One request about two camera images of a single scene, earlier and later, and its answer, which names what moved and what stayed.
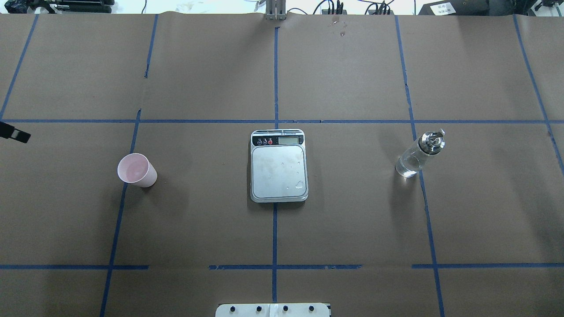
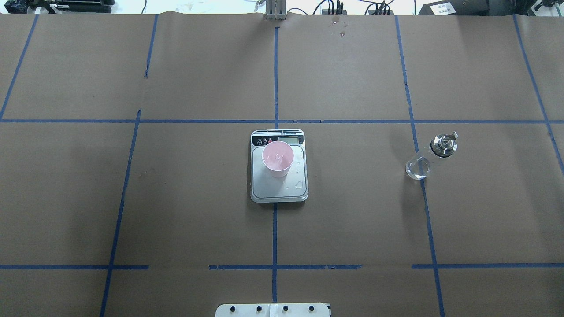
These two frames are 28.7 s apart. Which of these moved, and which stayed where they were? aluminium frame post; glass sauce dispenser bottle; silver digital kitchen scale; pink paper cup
Moved: glass sauce dispenser bottle; pink paper cup
Stayed: silver digital kitchen scale; aluminium frame post
